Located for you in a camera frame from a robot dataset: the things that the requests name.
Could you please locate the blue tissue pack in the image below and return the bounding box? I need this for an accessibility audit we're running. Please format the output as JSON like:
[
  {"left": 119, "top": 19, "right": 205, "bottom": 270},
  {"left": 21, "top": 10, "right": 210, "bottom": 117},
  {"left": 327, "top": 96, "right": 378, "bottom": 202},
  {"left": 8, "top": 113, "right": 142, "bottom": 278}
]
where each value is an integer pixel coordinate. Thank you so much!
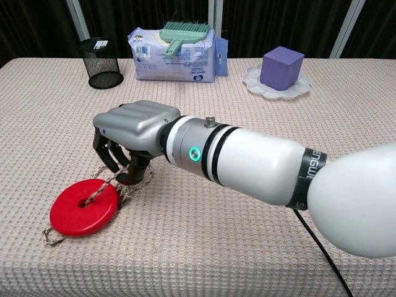
[{"left": 127, "top": 27, "right": 230, "bottom": 84}]

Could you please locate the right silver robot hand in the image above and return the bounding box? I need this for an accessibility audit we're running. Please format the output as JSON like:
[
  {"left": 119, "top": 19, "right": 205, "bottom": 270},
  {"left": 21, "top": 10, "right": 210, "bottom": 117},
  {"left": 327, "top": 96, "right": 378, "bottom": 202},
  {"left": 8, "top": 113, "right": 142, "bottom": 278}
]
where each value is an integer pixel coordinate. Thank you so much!
[{"left": 92, "top": 100, "right": 181, "bottom": 186}]

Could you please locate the black mesh pen holder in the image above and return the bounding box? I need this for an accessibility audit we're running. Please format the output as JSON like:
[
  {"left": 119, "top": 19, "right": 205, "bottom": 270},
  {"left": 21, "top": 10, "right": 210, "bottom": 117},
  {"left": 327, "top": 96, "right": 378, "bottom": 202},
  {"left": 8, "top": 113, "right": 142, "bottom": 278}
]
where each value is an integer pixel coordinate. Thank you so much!
[{"left": 78, "top": 38, "right": 124, "bottom": 90}]

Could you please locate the green plastic brush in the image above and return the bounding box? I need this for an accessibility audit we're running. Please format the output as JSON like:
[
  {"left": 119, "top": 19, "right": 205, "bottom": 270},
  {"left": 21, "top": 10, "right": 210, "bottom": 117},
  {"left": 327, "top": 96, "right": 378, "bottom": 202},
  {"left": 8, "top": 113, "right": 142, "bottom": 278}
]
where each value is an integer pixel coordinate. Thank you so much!
[{"left": 158, "top": 20, "right": 212, "bottom": 57}]

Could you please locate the beige braided rope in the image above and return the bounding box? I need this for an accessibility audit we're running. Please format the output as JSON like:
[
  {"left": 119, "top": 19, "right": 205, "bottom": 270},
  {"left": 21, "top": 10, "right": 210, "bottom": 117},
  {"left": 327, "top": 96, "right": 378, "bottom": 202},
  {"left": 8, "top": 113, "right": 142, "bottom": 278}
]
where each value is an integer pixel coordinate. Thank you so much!
[{"left": 42, "top": 163, "right": 153, "bottom": 247}]

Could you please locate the purple cube block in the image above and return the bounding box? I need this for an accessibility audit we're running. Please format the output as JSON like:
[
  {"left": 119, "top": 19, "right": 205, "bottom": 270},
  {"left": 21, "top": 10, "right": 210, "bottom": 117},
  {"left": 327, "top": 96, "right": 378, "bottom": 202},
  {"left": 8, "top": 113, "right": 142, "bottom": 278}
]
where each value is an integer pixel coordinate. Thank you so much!
[{"left": 259, "top": 46, "right": 305, "bottom": 92}]

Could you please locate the black cable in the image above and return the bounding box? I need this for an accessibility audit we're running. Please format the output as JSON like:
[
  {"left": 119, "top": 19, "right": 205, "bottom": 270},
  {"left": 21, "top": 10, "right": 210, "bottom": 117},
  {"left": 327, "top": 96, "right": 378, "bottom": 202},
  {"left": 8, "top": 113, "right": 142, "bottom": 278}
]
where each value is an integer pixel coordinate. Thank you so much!
[{"left": 293, "top": 209, "right": 355, "bottom": 297}]

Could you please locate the beige woven tablecloth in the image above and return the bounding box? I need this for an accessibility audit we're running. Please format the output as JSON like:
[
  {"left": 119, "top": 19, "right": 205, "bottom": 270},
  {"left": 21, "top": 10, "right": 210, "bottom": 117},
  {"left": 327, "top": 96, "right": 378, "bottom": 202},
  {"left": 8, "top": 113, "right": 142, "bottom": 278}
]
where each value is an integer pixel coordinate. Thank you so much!
[{"left": 0, "top": 57, "right": 396, "bottom": 297}]

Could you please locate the white flower-shaped plate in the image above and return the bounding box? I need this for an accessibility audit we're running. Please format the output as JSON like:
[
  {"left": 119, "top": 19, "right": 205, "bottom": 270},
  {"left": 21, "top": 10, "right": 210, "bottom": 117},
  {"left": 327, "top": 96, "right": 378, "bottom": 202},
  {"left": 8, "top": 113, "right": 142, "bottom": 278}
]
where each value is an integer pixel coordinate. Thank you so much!
[{"left": 242, "top": 64, "right": 313, "bottom": 100}]

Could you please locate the black curtain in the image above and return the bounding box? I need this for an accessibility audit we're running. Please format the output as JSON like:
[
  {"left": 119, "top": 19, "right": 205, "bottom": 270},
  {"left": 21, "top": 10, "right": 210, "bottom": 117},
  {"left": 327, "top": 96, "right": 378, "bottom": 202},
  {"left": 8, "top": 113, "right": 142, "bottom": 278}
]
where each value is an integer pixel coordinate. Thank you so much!
[{"left": 0, "top": 0, "right": 396, "bottom": 69}]

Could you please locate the grey metal frame post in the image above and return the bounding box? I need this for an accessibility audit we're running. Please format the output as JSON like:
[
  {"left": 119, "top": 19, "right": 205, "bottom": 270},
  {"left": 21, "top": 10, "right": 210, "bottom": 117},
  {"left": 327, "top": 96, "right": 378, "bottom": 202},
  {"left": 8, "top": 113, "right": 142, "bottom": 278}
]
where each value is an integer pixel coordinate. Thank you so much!
[
  {"left": 329, "top": 0, "right": 367, "bottom": 59},
  {"left": 66, "top": 0, "right": 90, "bottom": 42},
  {"left": 208, "top": 0, "right": 223, "bottom": 37}
]

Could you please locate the red disc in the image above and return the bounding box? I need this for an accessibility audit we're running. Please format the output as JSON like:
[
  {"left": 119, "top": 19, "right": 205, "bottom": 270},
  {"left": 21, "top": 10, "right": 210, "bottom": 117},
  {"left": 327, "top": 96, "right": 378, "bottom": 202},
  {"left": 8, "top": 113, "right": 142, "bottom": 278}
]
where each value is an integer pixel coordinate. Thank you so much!
[{"left": 49, "top": 178, "right": 120, "bottom": 238}]

